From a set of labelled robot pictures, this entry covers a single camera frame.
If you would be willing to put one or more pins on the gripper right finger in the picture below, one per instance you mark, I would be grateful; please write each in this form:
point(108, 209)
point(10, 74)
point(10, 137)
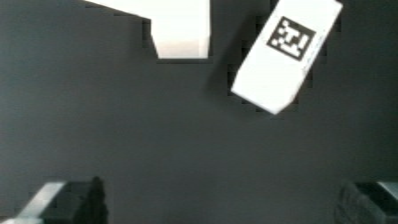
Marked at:
point(367, 203)

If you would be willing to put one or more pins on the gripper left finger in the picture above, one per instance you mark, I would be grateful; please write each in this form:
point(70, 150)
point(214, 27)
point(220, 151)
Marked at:
point(69, 203)

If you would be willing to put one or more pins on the white table leg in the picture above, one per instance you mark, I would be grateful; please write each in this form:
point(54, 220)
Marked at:
point(284, 53)

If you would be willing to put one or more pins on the white square table top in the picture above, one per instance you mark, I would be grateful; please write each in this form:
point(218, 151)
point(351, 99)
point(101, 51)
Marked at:
point(181, 25)

